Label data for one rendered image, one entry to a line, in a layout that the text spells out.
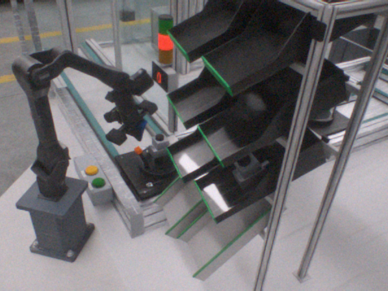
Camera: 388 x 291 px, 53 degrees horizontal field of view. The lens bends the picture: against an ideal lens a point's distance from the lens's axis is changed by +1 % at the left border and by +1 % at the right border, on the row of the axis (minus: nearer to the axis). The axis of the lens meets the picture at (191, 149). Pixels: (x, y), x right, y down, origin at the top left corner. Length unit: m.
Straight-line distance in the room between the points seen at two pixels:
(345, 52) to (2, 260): 2.54
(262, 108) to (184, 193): 0.40
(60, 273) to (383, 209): 1.10
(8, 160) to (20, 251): 1.88
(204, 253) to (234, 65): 0.51
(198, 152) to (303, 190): 0.61
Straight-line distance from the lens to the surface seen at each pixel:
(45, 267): 1.26
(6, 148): 3.28
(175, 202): 1.15
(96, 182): 1.32
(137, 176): 1.33
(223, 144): 0.81
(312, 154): 0.87
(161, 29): 1.34
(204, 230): 1.07
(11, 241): 1.36
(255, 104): 0.88
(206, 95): 0.93
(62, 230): 1.18
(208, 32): 0.86
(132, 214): 1.21
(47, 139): 1.05
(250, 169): 0.87
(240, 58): 0.76
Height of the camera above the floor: 1.84
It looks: 37 degrees down
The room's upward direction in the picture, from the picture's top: 3 degrees clockwise
